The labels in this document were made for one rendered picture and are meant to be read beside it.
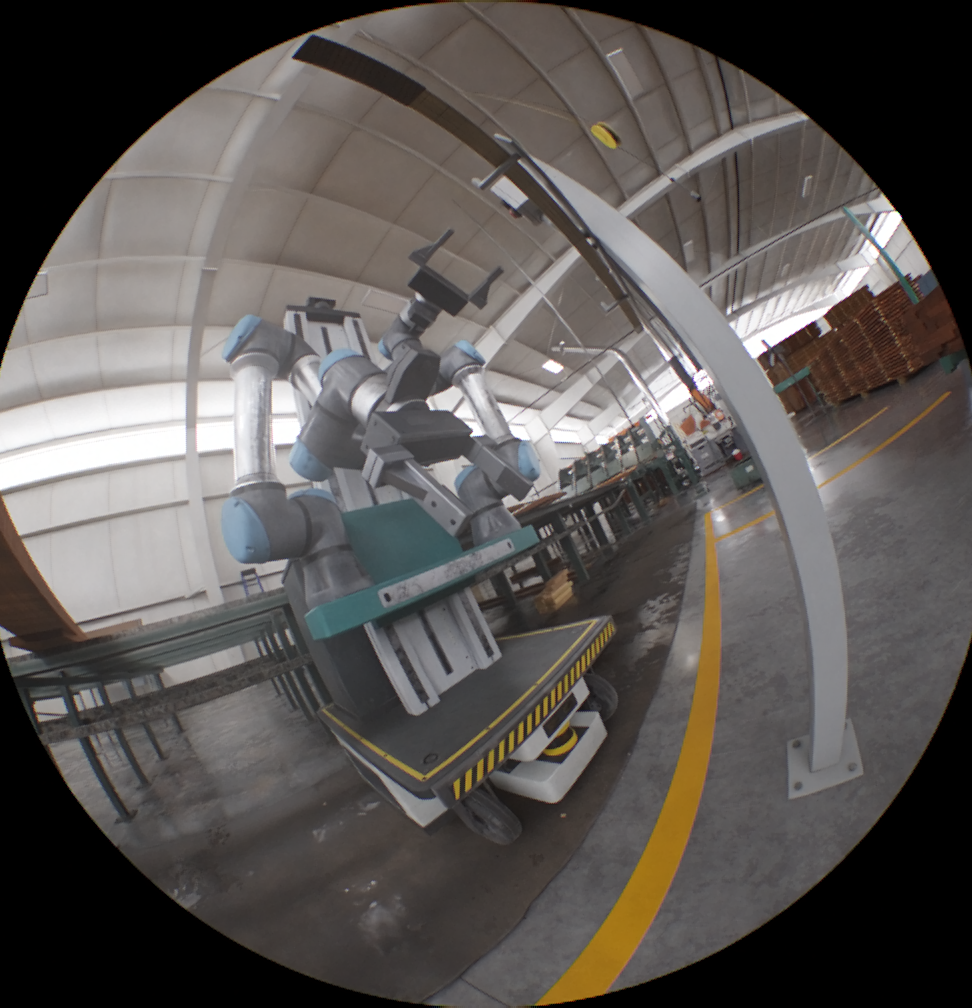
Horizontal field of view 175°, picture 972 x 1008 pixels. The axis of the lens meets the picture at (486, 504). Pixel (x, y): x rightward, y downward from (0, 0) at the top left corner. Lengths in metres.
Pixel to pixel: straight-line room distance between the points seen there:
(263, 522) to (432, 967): 0.85
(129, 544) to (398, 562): 7.70
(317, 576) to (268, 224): 6.33
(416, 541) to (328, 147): 6.20
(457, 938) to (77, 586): 8.36
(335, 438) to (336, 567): 0.26
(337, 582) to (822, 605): 0.76
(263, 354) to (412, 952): 1.18
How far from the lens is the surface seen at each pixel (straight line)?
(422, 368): 0.37
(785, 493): 0.44
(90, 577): 8.44
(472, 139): 0.41
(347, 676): 0.96
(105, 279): 7.34
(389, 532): 0.85
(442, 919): 0.80
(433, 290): 0.72
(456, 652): 0.98
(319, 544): 0.64
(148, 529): 8.23
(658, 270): 0.49
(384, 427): 0.32
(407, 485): 0.28
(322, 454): 0.47
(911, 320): 1.98
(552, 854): 0.78
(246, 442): 0.64
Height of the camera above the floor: 0.63
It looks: 9 degrees up
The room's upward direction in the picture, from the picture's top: 25 degrees counter-clockwise
